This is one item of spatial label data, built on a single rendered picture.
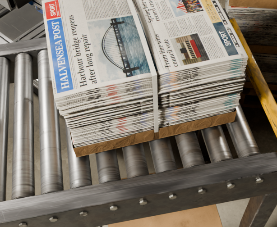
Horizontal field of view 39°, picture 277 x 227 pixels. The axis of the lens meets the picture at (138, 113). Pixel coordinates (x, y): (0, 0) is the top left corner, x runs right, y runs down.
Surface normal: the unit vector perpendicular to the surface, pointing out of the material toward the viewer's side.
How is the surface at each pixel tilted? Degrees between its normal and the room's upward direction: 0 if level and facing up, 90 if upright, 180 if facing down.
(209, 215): 0
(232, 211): 0
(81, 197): 0
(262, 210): 90
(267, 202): 90
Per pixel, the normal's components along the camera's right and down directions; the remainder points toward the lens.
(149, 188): -0.06, -0.59
